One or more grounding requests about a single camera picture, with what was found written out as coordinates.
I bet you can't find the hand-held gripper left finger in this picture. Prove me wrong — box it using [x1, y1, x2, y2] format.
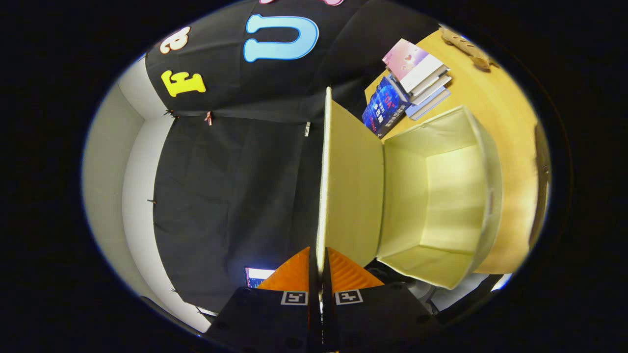
[204, 247, 324, 353]

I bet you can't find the pale green storage box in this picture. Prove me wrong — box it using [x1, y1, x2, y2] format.
[316, 87, 504, 290]

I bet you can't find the pink cover book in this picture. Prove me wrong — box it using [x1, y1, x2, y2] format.
[383, 38, 449, 96]

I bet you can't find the dark blue cover book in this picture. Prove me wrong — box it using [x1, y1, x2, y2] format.
[362, 75, 412, 138]

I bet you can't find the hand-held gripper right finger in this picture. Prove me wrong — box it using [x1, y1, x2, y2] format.
[321, 247, 442, 353]

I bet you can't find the lit screen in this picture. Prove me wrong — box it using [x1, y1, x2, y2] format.
[245, 266, 276, 289]

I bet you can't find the white book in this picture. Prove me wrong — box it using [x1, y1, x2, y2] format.
[407, 74, 452, 105]

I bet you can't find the brown plush toy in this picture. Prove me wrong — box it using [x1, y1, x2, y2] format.
[439, 27, 492, 70]

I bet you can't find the light blue book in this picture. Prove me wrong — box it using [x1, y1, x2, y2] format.
[405, 87, 451, 121]

